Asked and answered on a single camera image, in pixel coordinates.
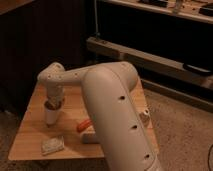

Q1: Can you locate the metal pole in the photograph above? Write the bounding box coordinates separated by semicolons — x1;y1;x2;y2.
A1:
94;0;100;40

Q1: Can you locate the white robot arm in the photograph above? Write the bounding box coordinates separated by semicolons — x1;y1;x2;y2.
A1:
38;62;163;171

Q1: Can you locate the grey rectangular sponge block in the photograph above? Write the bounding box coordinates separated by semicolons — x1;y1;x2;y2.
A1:
82;133;99;144

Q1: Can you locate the long shelf bench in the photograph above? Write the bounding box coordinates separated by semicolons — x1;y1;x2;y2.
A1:
86;37;213;112

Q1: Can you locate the white crumpled snack bag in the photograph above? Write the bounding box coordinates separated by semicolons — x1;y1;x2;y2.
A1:
41;136;64;155

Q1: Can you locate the wooden table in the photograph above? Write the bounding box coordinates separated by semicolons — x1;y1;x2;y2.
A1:
7;78;160;162

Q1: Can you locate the black object on bench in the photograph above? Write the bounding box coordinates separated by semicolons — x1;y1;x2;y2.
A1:
182;63;213;77

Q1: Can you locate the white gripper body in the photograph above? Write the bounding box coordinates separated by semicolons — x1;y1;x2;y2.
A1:
46;86;64;104

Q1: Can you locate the orange carrot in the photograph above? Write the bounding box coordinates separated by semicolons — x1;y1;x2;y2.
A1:
76;119;92;133

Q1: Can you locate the small clear bottle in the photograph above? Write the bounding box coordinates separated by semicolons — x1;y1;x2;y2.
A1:
139;109;150;127

